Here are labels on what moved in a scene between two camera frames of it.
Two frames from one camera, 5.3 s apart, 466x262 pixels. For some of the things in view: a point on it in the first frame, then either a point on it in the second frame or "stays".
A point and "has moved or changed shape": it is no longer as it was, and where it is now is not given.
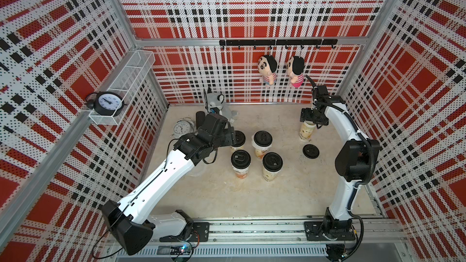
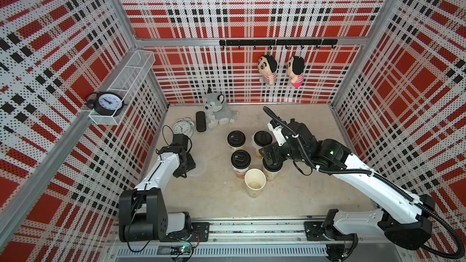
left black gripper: [229, 136] → [192, 165]
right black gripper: [306, 115] → [275, 148]
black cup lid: [272, 161] stays
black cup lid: [240, 159] stays
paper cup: [270, 176] stays
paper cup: [307, 129] has moved or changed shape
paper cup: [260, 151] stays
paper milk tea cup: [236, 148] stays
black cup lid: [263, 138] stays
